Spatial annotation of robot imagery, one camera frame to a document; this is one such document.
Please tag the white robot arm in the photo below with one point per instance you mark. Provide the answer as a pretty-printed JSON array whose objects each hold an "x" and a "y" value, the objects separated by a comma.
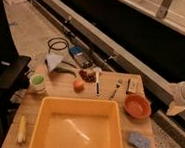
[{"x": 178, "y": 93}]

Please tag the yellow plastic tray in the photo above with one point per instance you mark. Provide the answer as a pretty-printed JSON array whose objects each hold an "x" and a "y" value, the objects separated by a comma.
[{"x": 77, "y": 123}]

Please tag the bunch of red grapes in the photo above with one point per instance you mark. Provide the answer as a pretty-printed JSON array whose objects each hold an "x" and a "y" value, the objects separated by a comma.
[{"x": 88, "y": 77}]

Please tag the orange bowl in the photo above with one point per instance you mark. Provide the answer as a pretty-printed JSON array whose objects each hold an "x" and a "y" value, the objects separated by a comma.
[{"x": 137, "y": 106}]

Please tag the white handled knife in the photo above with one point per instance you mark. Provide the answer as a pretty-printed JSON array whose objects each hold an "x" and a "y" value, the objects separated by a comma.
[{"x": 97, "y": 83}]

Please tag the green cucumber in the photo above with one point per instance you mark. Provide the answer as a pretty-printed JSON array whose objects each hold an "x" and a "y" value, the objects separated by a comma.
[{"x": 64, "y": 70}]

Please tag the orange fruit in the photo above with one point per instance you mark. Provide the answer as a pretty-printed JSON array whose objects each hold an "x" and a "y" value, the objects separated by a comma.
[{"x": 78, "y": 85}]

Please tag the silver fork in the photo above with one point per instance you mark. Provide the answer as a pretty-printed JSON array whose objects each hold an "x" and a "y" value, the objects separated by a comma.
[{"x": 118, "y": 84}]

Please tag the metal floor rail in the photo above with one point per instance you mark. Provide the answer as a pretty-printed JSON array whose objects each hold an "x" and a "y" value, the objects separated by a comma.
[{"x": 146, "y": 37}]

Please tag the small wooden block toy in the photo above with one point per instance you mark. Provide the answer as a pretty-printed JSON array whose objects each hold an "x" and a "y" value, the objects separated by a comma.
[{"x": 131, "y": 86}]

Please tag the yellow corn cob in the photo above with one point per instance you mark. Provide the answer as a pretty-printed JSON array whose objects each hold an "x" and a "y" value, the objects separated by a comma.
[{"x": 22, "y": 133}]

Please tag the blue electronic box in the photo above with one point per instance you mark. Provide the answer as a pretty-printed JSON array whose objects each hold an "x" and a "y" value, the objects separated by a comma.
[{"x": 80, "y": 57}]

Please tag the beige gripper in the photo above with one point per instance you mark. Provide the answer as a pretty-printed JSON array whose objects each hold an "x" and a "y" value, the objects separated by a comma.
[{"x": 174, "y": 109}]

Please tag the blue sponge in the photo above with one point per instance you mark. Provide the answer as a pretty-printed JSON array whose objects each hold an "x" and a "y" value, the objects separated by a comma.
[{"x": 138, "y": 141}]

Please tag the cup with green lid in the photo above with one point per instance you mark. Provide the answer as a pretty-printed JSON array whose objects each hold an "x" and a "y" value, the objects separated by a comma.
[{"x": 37, "y": 83}]

